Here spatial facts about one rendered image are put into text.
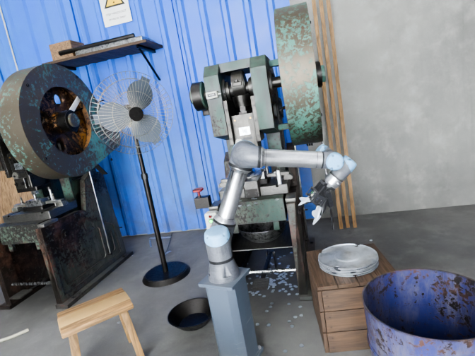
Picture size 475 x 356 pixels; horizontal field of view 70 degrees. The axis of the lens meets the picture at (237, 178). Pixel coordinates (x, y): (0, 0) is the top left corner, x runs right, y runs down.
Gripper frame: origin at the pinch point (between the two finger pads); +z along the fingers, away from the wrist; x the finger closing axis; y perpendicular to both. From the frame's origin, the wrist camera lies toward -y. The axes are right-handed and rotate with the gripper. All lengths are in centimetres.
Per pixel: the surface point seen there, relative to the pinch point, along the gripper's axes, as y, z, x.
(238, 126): 18, -6, -74
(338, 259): -19.1, 7.2, 17.8
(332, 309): -14.3, 22.4, 36.3
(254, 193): -3.0, 19.0, -45.9
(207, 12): 26, -53, -230
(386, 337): 16, -2, 71
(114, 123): 73, 46, -120
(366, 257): -27.4, -2.4, 22.8
